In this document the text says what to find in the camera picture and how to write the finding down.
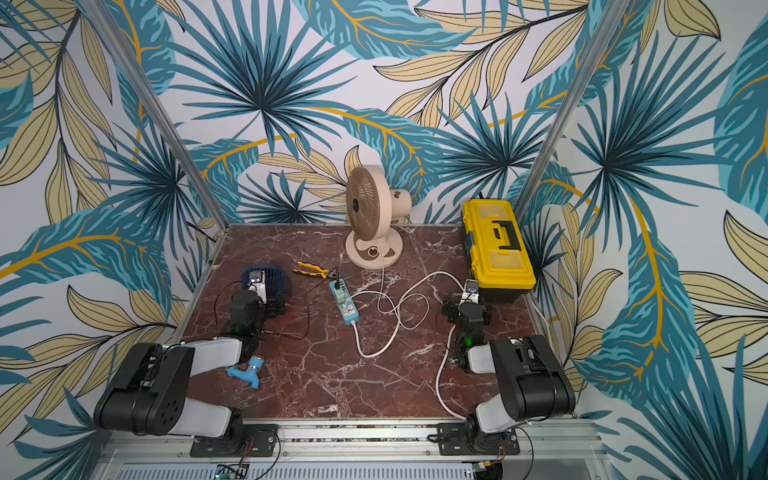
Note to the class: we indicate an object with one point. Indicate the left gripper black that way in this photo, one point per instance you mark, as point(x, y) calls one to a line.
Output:
point(272, 306)

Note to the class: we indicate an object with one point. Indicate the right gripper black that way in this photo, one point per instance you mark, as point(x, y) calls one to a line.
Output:
point(453, 306)

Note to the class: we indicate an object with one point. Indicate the blue power strip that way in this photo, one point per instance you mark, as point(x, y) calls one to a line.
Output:
point(348, 309)

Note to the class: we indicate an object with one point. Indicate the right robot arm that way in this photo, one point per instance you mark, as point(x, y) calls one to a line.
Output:
point(532, 384)

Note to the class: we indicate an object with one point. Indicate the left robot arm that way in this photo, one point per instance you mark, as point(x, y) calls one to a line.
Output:
point(148, 395)

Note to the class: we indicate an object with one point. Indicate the small navy blue fan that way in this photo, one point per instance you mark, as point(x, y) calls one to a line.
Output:
point(276, 278)

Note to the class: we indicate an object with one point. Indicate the beige desk fan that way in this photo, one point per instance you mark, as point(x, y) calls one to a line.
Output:
point(372, 206)

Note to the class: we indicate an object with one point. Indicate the yellow black pliers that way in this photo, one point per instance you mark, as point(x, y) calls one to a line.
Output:
point(315, 271)

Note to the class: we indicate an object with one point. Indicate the yellow black toolbox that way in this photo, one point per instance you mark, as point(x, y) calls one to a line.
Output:
point(498, 259)

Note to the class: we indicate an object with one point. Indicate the light blue pipe fitting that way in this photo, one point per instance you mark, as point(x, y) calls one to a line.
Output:
point(250, 374)

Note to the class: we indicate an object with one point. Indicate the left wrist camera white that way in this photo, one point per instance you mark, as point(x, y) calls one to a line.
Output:
point(257, 283)

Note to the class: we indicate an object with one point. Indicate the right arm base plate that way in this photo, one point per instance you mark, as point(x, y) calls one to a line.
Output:
point(463, 439)

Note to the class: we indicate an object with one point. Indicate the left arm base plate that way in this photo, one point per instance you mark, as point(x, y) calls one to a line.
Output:
point(250, 440)

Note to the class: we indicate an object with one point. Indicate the aluminium front rail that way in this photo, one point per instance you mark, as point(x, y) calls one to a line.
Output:
point(366, 449)

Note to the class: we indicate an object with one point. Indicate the right aluminium frame post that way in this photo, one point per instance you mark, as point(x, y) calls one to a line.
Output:
point(593, 53)

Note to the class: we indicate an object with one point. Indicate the aluminium frame post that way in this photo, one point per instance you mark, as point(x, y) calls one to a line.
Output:
point(106, 26)
point(593, 53)

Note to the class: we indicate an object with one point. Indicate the left aluminium frame post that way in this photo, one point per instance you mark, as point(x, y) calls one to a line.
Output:
point(106, 26)

